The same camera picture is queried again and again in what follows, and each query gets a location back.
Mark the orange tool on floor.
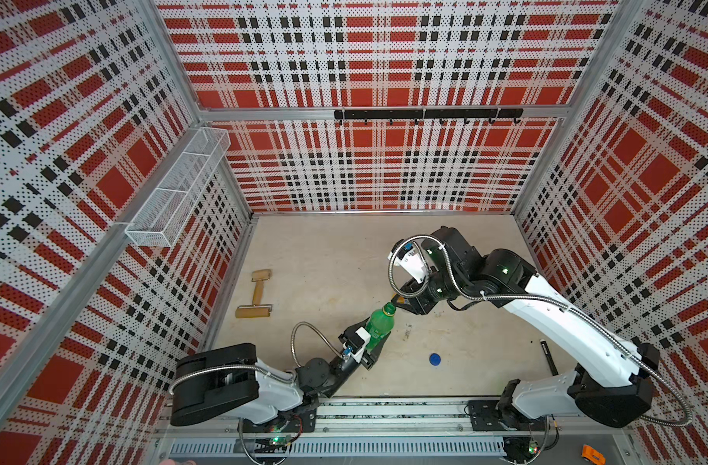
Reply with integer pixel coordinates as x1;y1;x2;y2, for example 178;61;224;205
581;445;606;465

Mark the green plastic soda bottle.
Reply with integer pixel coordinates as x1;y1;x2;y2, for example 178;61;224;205
365;302;397;353

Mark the white wire mesh shelf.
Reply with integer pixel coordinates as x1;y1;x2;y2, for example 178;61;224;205
125;127;230;248

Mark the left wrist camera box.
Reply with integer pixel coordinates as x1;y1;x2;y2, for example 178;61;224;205
340;325;371;363

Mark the black wall hook rail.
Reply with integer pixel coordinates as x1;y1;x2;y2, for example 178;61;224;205
334;108;524;122

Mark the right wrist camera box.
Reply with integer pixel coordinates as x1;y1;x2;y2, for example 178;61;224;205
388;241;429;284

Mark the black marker pen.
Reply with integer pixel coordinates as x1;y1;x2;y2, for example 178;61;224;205
540;340;559;376

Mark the wooden double roller tool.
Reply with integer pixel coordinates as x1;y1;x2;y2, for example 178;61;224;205
235;269;273;319

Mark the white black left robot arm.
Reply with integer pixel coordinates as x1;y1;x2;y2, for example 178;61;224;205
169;321;389;427

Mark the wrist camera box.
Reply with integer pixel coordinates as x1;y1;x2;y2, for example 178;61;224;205
340;325;371;363
388;241;429;284

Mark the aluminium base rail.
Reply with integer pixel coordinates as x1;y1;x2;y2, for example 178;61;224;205
153;396;643;464

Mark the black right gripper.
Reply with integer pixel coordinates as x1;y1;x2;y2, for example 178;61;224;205
390;267;467;318

